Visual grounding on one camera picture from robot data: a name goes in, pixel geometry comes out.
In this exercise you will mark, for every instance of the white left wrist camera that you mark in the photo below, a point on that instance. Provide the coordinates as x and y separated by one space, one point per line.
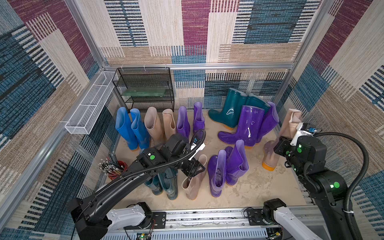
196 146

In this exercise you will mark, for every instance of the white wire mesh basket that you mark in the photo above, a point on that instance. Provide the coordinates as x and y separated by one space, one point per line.
87 113

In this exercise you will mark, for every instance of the green tray on rack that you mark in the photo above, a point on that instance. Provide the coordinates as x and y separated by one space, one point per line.
144 92

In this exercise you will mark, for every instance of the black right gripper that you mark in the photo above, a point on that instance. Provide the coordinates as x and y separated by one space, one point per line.
282 146

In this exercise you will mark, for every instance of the purple rain boot front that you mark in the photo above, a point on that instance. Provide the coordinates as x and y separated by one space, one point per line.
217 169

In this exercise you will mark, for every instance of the red pen holder cup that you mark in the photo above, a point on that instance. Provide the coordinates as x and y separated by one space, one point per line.
112 167

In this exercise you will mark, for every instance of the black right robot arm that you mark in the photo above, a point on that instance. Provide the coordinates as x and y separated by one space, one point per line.
327 188

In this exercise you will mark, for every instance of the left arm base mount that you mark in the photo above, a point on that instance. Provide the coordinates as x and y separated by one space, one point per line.
136 217

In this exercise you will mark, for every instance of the beige rain boot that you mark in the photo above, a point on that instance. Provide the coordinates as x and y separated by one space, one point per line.
191 186
169 123
154 126

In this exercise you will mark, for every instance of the black wire mesh shelf rack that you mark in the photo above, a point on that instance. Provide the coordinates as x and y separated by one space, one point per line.
149 78

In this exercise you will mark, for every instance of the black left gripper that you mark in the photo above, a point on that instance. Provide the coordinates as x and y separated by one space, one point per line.
194 167

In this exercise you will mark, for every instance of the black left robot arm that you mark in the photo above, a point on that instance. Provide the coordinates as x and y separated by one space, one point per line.
90 214

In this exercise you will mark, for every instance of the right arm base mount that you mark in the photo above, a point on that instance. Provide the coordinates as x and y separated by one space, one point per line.
276 212

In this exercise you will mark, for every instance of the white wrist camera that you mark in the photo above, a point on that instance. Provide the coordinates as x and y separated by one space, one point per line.
196 146
304 129

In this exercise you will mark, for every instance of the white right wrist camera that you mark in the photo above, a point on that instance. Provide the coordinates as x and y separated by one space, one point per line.
304 129

